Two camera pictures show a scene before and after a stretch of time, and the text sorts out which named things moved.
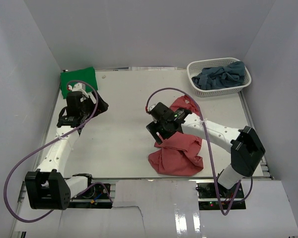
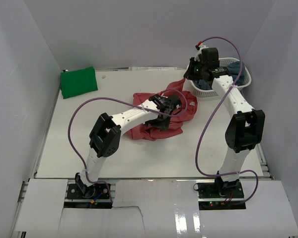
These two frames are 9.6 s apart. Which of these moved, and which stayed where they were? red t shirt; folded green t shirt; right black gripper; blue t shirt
Moved: red t shirt; right black gripper
Stayed: blue t shirt; folded green t shirt
